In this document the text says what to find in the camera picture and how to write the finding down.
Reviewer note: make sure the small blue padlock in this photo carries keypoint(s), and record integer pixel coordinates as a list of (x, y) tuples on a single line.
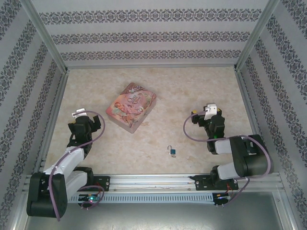
[(173, 152)]

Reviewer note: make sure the aluminium frame post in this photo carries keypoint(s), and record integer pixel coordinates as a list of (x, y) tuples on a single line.
[(43, 33), (257, 33)]

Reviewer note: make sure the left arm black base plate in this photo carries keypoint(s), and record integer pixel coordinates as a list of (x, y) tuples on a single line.
[(103, 183)]

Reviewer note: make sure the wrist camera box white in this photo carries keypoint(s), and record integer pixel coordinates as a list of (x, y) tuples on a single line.
[(211, 110), (79, 112)]

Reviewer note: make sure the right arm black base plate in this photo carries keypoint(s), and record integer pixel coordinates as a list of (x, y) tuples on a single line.
[(201, 182)]

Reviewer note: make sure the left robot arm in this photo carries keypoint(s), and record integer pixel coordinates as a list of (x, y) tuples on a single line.
[(40, 191)]

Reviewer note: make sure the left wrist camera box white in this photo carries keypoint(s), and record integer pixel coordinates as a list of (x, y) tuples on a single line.
[(79, 112)]

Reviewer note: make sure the grey metal sheet shelf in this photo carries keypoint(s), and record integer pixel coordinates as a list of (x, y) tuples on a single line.
[(153, 216)]

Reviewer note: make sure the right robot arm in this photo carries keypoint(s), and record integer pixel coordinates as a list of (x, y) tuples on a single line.
[(251, 158)]

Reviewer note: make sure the right controller board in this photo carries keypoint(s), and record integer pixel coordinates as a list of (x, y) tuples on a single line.
[(220, 197)]

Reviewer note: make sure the left controller board green light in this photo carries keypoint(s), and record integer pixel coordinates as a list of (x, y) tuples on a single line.
[(90, 198)]

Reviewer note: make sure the aluminium mounting rail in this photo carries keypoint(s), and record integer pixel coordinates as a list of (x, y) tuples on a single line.
[(153, 182)]

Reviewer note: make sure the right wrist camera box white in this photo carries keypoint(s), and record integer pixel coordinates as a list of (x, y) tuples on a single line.
[(211, 110)]

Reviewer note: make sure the aluminium frame side rail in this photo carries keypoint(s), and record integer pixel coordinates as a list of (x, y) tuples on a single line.
[(54, 115), (251, 115)]

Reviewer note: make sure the aluminium frame back rail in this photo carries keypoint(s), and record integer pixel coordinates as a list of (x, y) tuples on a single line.
[(151, 66)]

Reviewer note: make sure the pink illustrated tin box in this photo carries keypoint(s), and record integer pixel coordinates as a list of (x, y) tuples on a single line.
[(130, 107)]

